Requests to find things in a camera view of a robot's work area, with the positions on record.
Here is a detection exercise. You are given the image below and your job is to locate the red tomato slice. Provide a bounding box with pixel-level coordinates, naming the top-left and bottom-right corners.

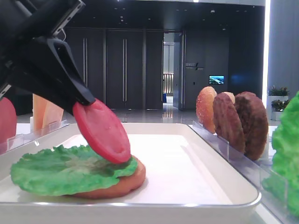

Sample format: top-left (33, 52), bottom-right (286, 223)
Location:
top-left (0, 97), bottom-right (17, 143)
top-left (72, 99), bottom-right (131, 164)

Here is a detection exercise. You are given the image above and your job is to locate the orange cheese slice front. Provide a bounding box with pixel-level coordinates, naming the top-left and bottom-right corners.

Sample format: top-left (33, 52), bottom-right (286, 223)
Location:
top-left (42, 100), bottom-right (64, 128)

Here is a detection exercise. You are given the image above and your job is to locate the brown meat patty front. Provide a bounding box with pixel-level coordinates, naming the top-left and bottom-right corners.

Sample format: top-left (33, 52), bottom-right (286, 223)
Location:
top-left (213, 92), bottom-right (245, 154)

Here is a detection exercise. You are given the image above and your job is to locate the potted plant with white planter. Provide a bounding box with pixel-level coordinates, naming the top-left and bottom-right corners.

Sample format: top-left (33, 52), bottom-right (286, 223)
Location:
top-left (267, 86), bottom-right (289, 121)

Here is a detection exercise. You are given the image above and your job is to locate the white rectangular tray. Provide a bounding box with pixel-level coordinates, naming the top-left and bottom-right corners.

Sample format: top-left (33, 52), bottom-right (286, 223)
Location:
top-left (0, 123), bottom-right (262, 224)

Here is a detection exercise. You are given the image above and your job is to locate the clear holder rail for bread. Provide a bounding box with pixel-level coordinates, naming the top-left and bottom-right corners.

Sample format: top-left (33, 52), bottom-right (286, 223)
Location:
top-left (192, 120), bottom-right (216, 138)

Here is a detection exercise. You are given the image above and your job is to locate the red tomato slice front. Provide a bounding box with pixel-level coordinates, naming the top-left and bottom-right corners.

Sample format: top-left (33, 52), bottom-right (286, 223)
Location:
top-left (72, 99), bottom-right (131, 164)

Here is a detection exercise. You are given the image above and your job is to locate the clear holder rail for tomato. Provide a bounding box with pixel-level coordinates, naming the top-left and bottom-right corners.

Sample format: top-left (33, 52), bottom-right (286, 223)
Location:
top-left (0, 126), bottom-right (47, 154)

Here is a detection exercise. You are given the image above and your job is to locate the clear holder rail for lettuce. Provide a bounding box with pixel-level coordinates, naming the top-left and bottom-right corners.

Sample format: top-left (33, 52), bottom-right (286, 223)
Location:
top-left (257, 161), bottom-right (299, 224)

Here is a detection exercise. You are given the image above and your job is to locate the bread slice under lettuce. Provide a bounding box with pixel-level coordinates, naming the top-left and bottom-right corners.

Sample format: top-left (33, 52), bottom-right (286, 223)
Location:
top-left (67, 156), bottom-right (146, 200)

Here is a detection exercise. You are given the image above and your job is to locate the green lettuce leaf on bread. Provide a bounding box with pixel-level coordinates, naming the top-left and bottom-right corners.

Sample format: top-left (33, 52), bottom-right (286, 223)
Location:
top-left (10, 145), bottom-right (137, 196)

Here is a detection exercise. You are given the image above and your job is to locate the orange cheese slice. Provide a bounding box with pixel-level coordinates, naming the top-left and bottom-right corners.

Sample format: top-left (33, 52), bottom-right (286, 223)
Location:
top-left (33, 94), bottom-right (49, 131)
top-left (42, 100), bottom-right (64, 128)

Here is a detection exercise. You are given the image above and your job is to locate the wall mounted screen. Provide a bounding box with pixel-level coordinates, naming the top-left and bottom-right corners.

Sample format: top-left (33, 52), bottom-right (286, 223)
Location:
top-left (209, 76), bottom-right (224, 85)

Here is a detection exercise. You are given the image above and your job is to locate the clear holder rail for patties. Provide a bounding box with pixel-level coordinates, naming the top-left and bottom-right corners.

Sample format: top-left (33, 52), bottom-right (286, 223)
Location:
top-left (212, 134), bottom-right (272, 182)

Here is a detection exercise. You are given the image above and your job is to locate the brown meat patty back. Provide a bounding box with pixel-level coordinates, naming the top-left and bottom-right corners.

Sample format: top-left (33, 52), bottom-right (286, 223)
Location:
top-left (235, 91), bottom-right (269, 161)

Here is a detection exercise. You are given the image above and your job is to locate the red tomato slice back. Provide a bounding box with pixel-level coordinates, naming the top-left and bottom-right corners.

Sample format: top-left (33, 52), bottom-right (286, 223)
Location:
top-left (0, 97), bottom-right (17, 143)

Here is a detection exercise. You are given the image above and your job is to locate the orange cheese slice back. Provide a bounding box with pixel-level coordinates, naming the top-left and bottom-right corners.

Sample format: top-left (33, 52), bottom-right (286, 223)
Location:
top-left (33, 94), bottom-right (49, 131)

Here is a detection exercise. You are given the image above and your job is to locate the bread slice front in holder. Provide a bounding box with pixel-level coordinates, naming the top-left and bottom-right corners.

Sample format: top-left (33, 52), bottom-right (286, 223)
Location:
top-left (196, 86), bottom-right (217, 133)

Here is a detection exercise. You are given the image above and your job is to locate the green lettuce leaf in holder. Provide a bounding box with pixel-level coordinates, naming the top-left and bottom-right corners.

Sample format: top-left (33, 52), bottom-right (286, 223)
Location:
top-left (261, 91), bottom-right (299, 218)

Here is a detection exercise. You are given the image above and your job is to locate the bread slice back in holder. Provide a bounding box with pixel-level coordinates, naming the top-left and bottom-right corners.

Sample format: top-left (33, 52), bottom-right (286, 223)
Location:
top-left (223, 91), bottom-right (235, 104)

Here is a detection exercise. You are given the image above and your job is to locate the clear holder rail for cheese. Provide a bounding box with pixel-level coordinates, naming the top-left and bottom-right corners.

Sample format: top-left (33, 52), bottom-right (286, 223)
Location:
top-left (30, 116), bottom-right (69, 136)

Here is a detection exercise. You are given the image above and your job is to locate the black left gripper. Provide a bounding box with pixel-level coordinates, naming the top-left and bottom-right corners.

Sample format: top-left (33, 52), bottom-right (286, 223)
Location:
top-left (0, 0), bottom-right (95, 114)

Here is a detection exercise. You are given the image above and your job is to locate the bread slice in holder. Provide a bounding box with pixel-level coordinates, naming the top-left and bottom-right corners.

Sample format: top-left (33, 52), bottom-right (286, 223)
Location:
top-left (223, 91), bottom-right (235, 104)
top-left (196, 86), bottom-right (217, 133)

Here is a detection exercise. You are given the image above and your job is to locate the brown meat patty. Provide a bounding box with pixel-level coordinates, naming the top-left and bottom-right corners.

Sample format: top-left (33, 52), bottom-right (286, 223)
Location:
top-left (235, 91), bottom-right (269, 161)
top-left (213, 92), bottom-right (245, 154)

